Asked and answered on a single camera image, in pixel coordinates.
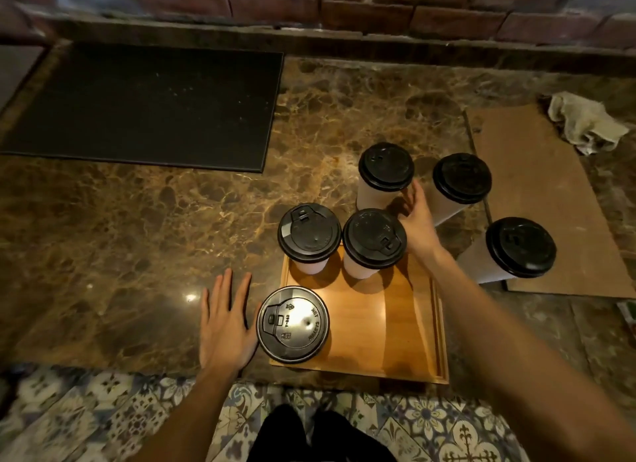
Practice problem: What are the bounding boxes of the white paper cup black lid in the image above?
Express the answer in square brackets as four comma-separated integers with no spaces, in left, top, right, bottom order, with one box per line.
[277,202,343,276]
[256,286,331,365]
[355,142,416,211]
[342,207,408,280]

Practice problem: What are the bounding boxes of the person's black trousers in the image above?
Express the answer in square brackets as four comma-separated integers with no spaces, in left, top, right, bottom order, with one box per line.
[246,404,398,462]

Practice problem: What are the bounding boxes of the grey metal panel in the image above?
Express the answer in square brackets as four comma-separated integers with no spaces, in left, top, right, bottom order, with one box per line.
[0,44,46,112]

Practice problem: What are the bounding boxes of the person's right forearm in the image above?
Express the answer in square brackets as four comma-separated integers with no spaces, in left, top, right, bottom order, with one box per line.
[427,250,636,462]

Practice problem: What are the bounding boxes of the person's right hand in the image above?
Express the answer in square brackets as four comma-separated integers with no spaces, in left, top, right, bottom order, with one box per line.
[399,180,447,265]

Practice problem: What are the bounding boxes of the black rubber mat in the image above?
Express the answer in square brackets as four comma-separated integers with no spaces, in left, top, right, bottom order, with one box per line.
[0,42,285,173]

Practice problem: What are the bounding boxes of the square wooden tray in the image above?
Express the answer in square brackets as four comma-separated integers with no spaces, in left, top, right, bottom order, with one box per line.
[270,250,451,386]

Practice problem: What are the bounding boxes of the person's left hand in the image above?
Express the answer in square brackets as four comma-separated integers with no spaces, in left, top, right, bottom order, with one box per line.
[198,268,262,378]

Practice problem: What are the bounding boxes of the white blue milk carton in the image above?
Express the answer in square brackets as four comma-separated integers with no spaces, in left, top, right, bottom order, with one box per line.
[615,300,636,341]

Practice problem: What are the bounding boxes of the brown flat board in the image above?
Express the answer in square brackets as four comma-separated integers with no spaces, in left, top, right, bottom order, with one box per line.
[464,103,636,300]

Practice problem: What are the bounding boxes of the counter lidded cup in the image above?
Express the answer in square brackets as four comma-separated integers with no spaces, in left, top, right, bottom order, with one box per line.
[431,152,557,284]

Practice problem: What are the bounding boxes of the crumpled beige rag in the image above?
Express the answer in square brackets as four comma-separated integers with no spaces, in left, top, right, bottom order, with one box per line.
[546,91,631,156]

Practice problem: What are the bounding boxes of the person's left forearm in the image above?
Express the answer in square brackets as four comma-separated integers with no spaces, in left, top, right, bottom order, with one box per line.
[131,367,239,462]

